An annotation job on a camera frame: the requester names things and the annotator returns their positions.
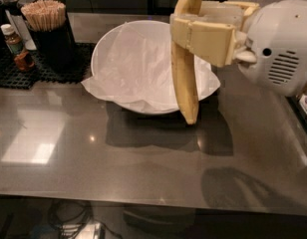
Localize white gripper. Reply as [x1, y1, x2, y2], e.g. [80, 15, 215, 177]
[170, 0, 307, 97]

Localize yellow banana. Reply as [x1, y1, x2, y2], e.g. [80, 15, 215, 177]
[171, 0, 202, 124]

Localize white bowl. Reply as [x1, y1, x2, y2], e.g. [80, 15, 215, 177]
[90, 19, 216, 116]

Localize white paper liner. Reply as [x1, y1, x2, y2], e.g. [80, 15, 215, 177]
[81, 22, 221, 114]

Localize black chopstick holder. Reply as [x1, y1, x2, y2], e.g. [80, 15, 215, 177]
[28, 14, 75, 72]

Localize bundle of wooden chopsticks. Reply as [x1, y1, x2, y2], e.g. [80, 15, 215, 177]
[21, 0, 66, 32]

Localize small brown jar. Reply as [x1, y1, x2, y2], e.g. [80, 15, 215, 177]
[14, 51, 35, 72]

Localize green sauce bottle white cap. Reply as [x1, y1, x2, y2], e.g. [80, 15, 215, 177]
[0, 24, 24, 56]

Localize dark lidded container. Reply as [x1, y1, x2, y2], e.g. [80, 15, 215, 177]
[0, 0, 27, 57]

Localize black grid mat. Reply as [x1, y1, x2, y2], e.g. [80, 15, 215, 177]
[0, 43, 95, 90]

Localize black cables under table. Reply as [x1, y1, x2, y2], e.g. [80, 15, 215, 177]
[47, 199, 123, 239]

